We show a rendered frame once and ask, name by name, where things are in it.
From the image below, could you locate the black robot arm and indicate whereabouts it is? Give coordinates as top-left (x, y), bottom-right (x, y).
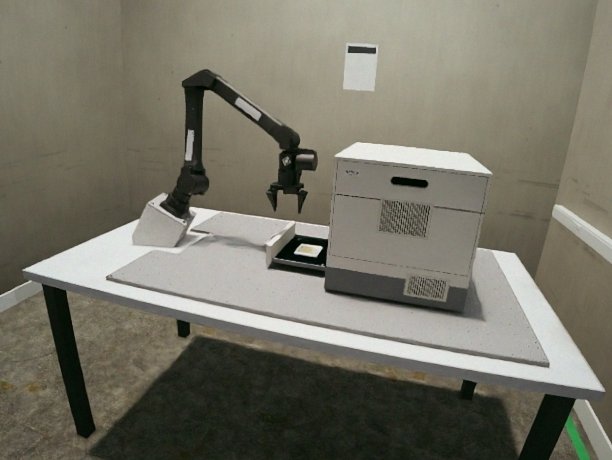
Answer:
top-left (159, 69), bottom-right (318, 218)

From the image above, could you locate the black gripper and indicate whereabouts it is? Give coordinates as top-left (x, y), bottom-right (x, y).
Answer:
top-left (266, 168), bottom-right (308, 214)

